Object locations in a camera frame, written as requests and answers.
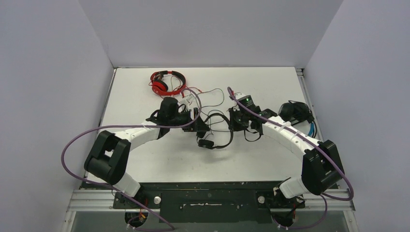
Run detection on small black headphones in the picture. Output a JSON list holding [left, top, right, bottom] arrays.
[[179, 88, 234, 150]]

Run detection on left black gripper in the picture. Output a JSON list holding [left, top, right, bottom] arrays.
[[169, 108, 209, 132]]

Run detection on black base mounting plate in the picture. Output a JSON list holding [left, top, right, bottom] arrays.
[[80, 181, 321, 225]]

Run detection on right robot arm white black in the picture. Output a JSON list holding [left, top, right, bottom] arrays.
[[228, 107, 345, 207]]

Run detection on large black blue headphones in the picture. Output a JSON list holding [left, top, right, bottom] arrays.
[[278, 100, 318, 138]]

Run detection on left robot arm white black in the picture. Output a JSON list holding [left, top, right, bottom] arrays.
[[84, 97, 210, 208]]

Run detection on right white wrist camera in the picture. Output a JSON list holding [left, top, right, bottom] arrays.
[[233, 92, 250, 101]]

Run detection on red headphones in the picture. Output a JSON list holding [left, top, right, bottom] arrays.
[[148, 70, 204, 97]]

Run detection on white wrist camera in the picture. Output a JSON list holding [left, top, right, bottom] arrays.
[[179, 95, 195, 111], [233, 92, 250, 101]]

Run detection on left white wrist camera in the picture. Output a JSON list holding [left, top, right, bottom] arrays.
[[179, 95, 195, 111]]

